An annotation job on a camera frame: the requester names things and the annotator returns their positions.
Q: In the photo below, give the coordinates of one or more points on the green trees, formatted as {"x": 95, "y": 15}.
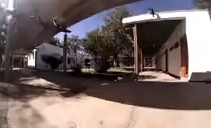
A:
{"x": 109, "y": 41}

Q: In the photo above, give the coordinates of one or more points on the dark pole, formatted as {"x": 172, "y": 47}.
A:
{"x": 65, "y": 50}

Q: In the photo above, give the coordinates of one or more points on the dark bush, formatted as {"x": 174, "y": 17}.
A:
{"x": 52, "y": 61}

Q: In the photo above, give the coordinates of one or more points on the pale concrete pavement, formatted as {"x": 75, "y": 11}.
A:
{"x": 76, "y": 111}

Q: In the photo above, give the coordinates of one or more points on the small white building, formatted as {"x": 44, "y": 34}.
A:
{"x": 46, "y": 50}

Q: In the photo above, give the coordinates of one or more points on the grey roof overhang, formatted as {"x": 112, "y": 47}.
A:
{"x": 56, "y": 16}

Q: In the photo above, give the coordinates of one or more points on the low building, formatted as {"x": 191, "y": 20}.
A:
{"x": 19, "y": 60}

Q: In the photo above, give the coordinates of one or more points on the white building with covered walkway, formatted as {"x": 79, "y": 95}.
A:
{"x": 197, "y": 43}

